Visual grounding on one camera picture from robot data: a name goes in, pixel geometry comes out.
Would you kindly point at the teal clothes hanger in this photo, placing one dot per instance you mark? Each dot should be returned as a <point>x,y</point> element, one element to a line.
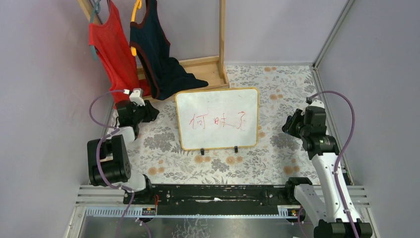
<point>95,10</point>

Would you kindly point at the wooden clothes rack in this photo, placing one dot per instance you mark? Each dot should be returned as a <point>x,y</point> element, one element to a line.
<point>210,69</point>

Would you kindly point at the aluminium frame post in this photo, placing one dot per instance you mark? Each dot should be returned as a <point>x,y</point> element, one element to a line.
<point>339,21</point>

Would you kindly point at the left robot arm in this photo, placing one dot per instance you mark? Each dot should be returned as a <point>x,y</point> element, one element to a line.
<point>108,160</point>

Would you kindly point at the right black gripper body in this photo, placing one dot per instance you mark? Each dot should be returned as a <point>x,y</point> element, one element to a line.
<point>291,123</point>

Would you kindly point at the red mesh tank top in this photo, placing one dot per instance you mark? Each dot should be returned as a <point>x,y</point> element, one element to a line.
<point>115,54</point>

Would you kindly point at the whiteboard with yellow frame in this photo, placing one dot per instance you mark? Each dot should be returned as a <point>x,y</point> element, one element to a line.
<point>218,119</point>

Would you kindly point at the navy tank top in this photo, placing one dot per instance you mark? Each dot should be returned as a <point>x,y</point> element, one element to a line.
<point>163,73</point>

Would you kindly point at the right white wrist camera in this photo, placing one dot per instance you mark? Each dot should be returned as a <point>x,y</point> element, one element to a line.
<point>313,102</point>

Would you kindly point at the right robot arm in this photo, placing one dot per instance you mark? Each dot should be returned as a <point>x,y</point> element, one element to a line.
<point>334,216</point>

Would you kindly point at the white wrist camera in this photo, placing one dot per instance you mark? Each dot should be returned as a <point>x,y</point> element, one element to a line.
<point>136,96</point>
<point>313,102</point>

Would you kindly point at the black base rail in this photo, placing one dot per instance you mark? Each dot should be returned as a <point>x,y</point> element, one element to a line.
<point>225,200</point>

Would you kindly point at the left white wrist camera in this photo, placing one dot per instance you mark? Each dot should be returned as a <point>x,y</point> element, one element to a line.
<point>136,96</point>

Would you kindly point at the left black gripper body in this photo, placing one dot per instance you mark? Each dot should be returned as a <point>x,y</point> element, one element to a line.
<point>144,111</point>

